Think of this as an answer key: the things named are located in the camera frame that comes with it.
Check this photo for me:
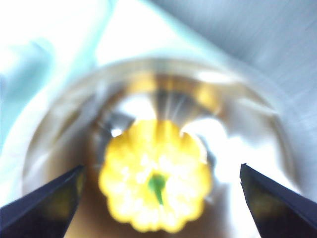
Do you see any yellow toy pumpkin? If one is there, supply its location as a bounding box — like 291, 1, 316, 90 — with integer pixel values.
98, 119, 214, 234

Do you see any mint green breakfast machine base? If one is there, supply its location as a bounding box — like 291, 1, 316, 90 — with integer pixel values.
0, 0, 117, 159

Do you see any mint green pot with handle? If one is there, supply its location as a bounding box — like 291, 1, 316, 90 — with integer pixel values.
21, 57, 299, 238

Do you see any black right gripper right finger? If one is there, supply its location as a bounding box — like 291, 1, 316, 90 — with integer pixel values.
239, 162, 317, 238

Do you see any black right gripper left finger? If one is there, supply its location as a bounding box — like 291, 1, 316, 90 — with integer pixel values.
0, 164, 87, 238

